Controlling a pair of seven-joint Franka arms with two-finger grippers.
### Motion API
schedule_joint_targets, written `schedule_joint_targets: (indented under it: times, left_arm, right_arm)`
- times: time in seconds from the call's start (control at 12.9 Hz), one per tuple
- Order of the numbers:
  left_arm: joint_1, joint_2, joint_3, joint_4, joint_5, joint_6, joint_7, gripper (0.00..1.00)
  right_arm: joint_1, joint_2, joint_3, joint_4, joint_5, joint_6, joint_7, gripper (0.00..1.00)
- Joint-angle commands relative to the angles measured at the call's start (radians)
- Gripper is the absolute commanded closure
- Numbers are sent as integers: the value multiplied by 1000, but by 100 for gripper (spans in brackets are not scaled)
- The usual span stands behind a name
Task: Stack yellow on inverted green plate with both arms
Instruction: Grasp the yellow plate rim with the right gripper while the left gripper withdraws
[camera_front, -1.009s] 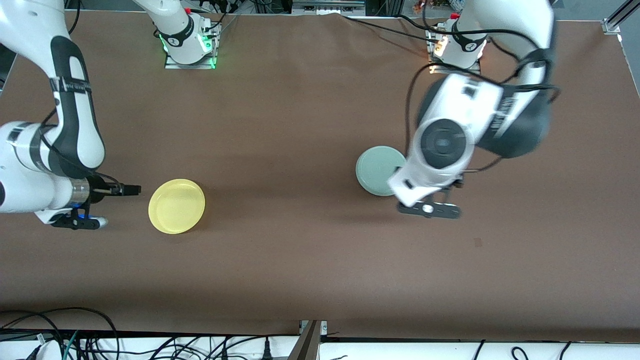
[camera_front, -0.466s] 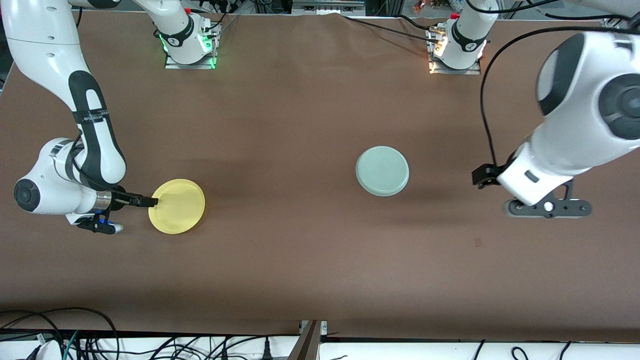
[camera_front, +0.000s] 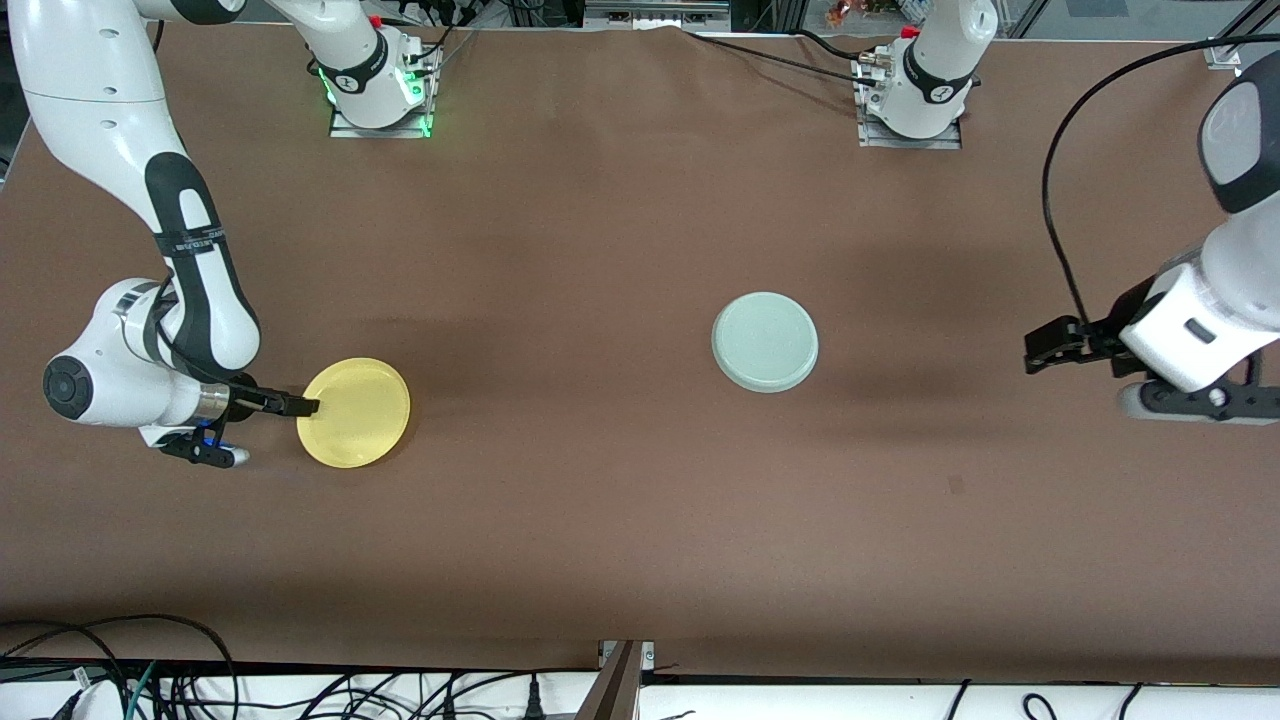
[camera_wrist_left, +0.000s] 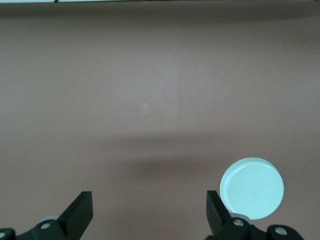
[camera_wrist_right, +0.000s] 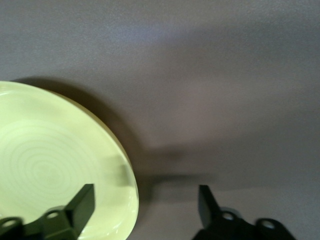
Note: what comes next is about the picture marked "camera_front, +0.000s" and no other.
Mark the pale green plate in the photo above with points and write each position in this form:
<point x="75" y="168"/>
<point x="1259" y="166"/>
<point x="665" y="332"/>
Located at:
<point x="765" y="340"/>

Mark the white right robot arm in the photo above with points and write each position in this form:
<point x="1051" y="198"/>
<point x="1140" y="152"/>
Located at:
<point x="90" y="90"/>

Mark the small orange red objects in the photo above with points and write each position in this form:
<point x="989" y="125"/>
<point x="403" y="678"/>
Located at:
<point x="850" y="12"/>

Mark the black power plug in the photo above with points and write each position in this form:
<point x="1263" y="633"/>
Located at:
<point x="534" y="705"/>

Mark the yellow plate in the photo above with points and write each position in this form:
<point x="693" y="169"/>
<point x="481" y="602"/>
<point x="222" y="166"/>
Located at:
<point x="360" y="420"/>

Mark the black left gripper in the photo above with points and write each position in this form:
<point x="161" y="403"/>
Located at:
<point x="1118" y="318"/>

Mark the aluminium frame rail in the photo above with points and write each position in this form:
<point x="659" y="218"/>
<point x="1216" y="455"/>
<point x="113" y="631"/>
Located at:
<point x="655" y="15"/>

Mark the metal corner bracket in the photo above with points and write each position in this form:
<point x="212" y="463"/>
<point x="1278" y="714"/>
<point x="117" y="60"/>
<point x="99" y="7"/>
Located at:
<point x="1225" y="55"/>

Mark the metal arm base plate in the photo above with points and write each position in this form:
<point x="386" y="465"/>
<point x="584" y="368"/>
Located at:
<point x="910" y="143"/>
<point x="380" y="132"/>

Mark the brown table cover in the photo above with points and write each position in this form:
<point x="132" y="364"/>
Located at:
<point x="640" y="250"/>

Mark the white lower shelf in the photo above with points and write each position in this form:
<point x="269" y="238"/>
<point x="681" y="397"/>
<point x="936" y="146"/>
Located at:
<point x="800" y="705"/>

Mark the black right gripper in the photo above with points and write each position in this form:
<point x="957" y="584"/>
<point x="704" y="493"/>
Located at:
<point x="243" y="400"/>

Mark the aluminium profile post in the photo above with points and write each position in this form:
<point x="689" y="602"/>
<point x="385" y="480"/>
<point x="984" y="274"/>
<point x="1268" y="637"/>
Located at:
<point x="615" y="690"/>

